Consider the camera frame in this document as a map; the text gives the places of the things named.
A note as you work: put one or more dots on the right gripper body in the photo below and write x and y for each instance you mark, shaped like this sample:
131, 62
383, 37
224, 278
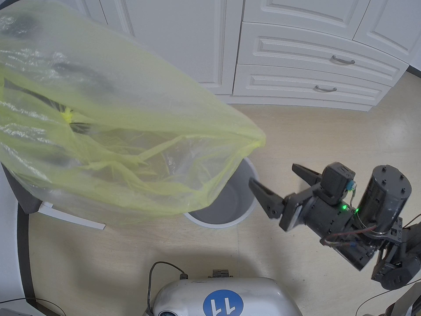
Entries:
315, 211

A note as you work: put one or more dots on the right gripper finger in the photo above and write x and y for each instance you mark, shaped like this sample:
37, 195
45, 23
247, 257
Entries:
271, 202
309, 176

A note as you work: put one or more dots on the yellow plastic bag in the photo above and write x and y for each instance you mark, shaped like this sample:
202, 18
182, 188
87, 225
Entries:
131, 94

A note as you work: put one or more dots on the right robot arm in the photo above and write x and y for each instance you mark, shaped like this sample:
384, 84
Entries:
384, 193

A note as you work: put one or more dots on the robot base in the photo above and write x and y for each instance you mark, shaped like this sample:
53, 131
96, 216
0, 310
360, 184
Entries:
184, 295

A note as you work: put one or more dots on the white trash bin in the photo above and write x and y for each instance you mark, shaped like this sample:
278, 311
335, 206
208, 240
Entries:
232, 193

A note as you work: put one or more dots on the white wardrobe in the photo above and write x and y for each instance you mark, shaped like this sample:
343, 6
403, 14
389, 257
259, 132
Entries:
312, 44

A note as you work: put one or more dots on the white chair grey cushions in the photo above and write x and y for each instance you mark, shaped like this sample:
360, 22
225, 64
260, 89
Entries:
28, 206

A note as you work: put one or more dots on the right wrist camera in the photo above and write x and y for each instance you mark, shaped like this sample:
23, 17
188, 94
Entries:
335, 179

